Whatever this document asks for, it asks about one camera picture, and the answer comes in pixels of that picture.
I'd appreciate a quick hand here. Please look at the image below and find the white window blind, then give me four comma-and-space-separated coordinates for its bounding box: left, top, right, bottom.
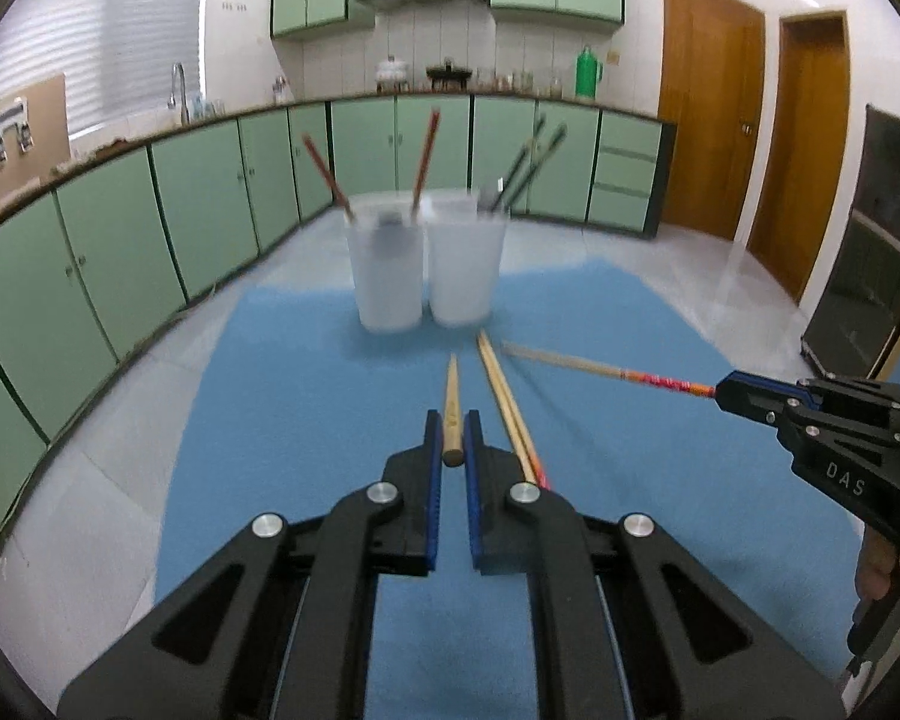
0, 0, 207, 140

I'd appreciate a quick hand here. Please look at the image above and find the blue mat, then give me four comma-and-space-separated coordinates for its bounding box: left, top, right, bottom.
154, 259, 900, 720

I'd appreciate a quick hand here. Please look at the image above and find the closed wooden door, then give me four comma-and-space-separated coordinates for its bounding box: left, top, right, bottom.
658, 0, 767, 242

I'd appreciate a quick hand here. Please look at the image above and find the white mounted device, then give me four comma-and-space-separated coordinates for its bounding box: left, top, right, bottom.
0, 97, 32, 166

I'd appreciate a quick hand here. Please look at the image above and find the white two-compartment utensil holder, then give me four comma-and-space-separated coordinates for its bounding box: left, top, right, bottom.
343, 191, 511, 335

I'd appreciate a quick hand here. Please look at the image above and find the wooden chopstick patterned handle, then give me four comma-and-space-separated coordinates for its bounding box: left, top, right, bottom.
482, 330, 552, 492
500, 341, 719, 398

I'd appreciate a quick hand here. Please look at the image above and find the wooden door with frame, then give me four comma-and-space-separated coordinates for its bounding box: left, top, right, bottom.
746, 10, 852, 305

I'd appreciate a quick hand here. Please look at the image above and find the green thermos flask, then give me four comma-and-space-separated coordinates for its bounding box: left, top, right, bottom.
574, 45, 605, 100

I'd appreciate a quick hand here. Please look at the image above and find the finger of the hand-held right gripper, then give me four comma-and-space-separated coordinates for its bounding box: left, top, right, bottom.
729, 371, 900, 410
714, 379, 800, 432

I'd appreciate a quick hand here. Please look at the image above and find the black cabinet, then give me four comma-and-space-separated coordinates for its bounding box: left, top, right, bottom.
799, 105, 900, 391

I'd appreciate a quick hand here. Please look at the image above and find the plain wooden chopstick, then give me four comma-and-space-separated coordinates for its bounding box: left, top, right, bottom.
442, 354, 466, 464
477, 331, 537, 485

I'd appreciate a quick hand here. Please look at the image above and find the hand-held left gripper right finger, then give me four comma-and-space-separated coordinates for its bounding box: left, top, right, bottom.
463, 410, 845, 720

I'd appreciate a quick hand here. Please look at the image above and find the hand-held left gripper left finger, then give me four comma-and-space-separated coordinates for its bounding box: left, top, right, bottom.
58, 410, 445, 720

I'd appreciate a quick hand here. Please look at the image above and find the person's right hand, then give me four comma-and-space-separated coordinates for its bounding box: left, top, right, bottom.
855, 538, 900, 601

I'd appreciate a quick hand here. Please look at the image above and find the wooden chopstick red handle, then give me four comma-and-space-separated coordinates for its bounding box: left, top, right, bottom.
411, 110, 442, 216
302, 135, 355, 224

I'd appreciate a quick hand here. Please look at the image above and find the brown cardboard board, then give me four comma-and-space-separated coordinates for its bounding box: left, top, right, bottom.
0, 73, 72, 222

